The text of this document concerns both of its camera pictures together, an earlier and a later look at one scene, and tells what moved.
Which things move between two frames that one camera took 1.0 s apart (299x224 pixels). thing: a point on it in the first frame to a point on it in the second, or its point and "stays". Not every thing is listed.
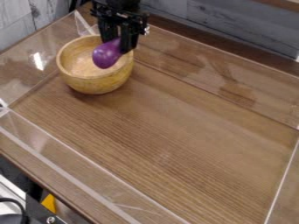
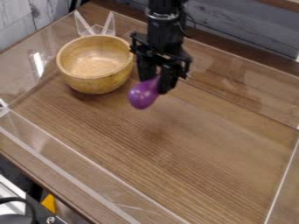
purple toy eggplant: (107, 53) to (145, 93)
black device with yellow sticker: (43, 209) stays
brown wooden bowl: (79, 72) stays
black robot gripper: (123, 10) to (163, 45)
